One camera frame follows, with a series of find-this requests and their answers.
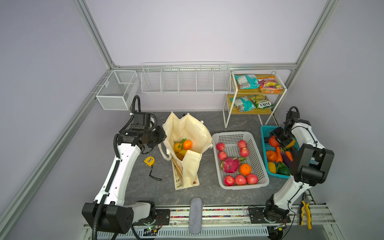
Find red apple centre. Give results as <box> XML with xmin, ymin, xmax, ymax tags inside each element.
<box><xmin>240</xmin><ymin>147</ymin><xmax>250</xmax><ymax>158</ymax></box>

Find white two-tier wooden shelf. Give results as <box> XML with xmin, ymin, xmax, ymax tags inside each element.
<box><xmin>222</xmin><ymin>71</ymin><xmax>288</xmax><ymax>128</ymax></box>

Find red tomato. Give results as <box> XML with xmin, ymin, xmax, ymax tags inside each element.
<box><xmin>269</xmin><ymin>136</ymin><xmax>280</xmax><ymax>148</ymax></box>

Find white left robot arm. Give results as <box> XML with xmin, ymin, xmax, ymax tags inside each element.
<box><xmin>82</xmin><ymin>95</ymin><xmax>167</xmax><ymax>240</ymax></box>

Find yellow bell pepper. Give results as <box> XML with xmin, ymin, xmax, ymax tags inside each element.
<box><xmin>268</xmin><ymin>162</ymin><xmax>277</xmax><ymax>174</ymax></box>

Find green bell pepper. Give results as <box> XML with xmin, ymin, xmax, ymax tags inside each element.
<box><xmin>277</xmin><ymin>162</ymin><xmax>291</xmax><ymax>176</ymax></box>

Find grey padded cylinder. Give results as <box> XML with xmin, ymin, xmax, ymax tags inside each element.
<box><xmin>189</xmin><ymin>197</ymin><xmax>203</xmax><ymax>235</ymax></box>

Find green Fox's candy bag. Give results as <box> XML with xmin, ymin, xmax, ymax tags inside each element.
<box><xmin>249</xmin><ymin>95</ymin><xmax>274</xmax><ymax>110</ymax></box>

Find red apple front middle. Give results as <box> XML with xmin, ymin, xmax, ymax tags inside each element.
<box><xmin>235</xmin><ymin>175</ymin><xmax>247</xmax><ymax>186</ymax></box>

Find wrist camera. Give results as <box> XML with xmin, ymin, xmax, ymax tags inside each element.
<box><xmin>284</xmin><ymin>106</ymin><xmax>300</xmax><ymax>130</ymax></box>
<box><xmin>130</xmin><ymin>112</ymin><xmax>157</xmax><ymax>131</ymax></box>

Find white wire cube basket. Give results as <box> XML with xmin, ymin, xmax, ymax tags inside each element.
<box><xmin>96</xmin><ymin>70</ymin><xmax>139</xmax><ymax>111</ymax></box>

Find red apple front left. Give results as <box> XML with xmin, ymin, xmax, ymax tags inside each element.
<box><xmin>224</xmin><ymin>176</ymin><xmax>236</xmax><ymax>187</ymax></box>

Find yellow black pliers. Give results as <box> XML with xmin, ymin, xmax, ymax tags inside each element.
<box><xmin>299</xmin><ymin>200</ymin><xmax>313</xmax><ymax>230</ymax></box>

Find purple eggplant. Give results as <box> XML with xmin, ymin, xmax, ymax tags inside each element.
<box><xmin>281</xmin><ymin>152</ymin><xmax>292</xmax><ymax>168</ymax></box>

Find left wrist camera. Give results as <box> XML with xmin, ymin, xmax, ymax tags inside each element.
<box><xmin>130</xmin><ymin>112</ymin><xmax>157</xmax><ymax>131</ymax></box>

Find orange bell pepper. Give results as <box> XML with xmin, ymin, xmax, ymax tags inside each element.
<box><xmin>266</xmin><ymin>150</ymin><xmax>278</xmax><ymax>162</ymax></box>

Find teal plastic basket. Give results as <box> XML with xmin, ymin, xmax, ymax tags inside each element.
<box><xmin>260</xmin><ymin>125</ymin><xmax>319</xmax><ymax>180</ymax></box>

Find yellow mango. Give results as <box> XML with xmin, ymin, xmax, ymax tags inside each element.
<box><xmin>285</xmin><ymin>139</ymin><xmax>296</xmax><ymax>149</ymax></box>

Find pink dragon fruit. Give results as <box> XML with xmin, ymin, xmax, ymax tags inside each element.
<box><xmin>220</xmin><ymin>157</ymin><xmax>246</xmax><ymax>174</ymax></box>

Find red apple back right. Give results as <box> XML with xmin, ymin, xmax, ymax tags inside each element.
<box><xmin>238</xmin><ymin>140</ymin><xmax>247</xmax><ymax>149</ymax></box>

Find white wire wall rack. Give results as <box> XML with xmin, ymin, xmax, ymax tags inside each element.
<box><xmin>141</xmin><ymin>62</ymin><xmax>232</xmax><ymax>94</ymax></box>

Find cream floral tote bag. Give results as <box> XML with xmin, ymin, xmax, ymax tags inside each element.
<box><xmin>159</xmin><ymin>113</ymin><xmax>213</xmax><ymax>190</ymax></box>

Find small orange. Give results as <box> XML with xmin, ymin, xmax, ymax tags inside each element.
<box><xmin>183</xmin><ymin>140</ymin><xmax>193</xmax><ymax>150</ymax></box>

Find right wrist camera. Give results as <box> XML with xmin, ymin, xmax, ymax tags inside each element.
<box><xmin>284</xmin><ymin>106</ymin><xmax>300</xmax><ymax>130</ymax></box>

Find red apple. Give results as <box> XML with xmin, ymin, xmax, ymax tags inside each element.
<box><xmin>216</xmin><ymin>143</ymin><xmax>226</xmax><ymax>152</ymax></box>
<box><xmin>218</xmin><ymin>151</ymin><xmax>228</xmax><ymax>161</ymax></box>
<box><xmin>240</xmin><ymin>147</ymin><xmax>250</xmax><ymax>158</ymax></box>
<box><xmin>238</xmin><ymin>140</ymin><xmax>247</xmax><ymax>149</ymax></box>
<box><xmin>235</xmin><ymin>175</ymin><xmax>247</xmax><ymax>186</ymax></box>
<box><xmin>224</xmin><ymin>176</ymin><xmax>236</xmax><ymax>187</ymax></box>
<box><xmin>246</xmin><ymin>174</ymin><xmax>259</xmax><ymax>185</ymax></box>

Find teal snack bag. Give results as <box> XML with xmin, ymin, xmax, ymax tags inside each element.
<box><xmin>235</xmin><ymin>74</ymin><xmax>260</xmax><ymax>90</ymax></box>
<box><xmin>230</xmin><ymin>96</ymin><xmax>256</xmax><ymax>113</ymax></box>

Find orange carrot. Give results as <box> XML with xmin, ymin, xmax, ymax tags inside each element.
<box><xmin>276</xmin><ymin>147</ymin><xmax>283</xmax><ymax>163</ymax></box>
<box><xmin>285</xmin><ymin>151</ymin><xmax>294</xmax><ymax>162</ymax></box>

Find red apple front right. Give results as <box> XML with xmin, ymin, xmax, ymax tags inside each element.
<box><xmin>246</xmin><ymin>174</ymin><xmax>259</xmax><ymax>185</ymax></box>

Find red apple middle left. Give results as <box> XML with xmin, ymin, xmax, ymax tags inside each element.
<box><xmin>218</xmin><ymin>151</ymin><xmax>228</xmax><ymax>161</ymax></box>

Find white plastic basket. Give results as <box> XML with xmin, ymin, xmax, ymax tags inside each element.
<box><xmin>212</xmin><ymin>131</ymin><xmax>270</xmax><ymax>190</ymax></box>

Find yellow lemon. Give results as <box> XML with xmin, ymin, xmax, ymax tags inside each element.
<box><xmin>179</xmin><ymin>150</ymin><xmax>187</xmax><ymax>156</ymax></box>

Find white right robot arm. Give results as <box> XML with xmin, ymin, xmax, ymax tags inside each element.
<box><xmin>264</xmin><ymin>117</ymin><xmax>335</xmax><ymax>223</ymax></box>

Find yellow tape measure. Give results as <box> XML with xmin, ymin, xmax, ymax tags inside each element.
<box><xmin>144</xmin><ymin>157</ymin><xmax>163</xmax><ymax>181</ymax></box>

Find red apple back left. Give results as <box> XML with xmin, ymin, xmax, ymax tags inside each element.
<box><xmin>216</xmin><ymin>143</ymin><xmax>226</xmax><ymax>152</ymax></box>

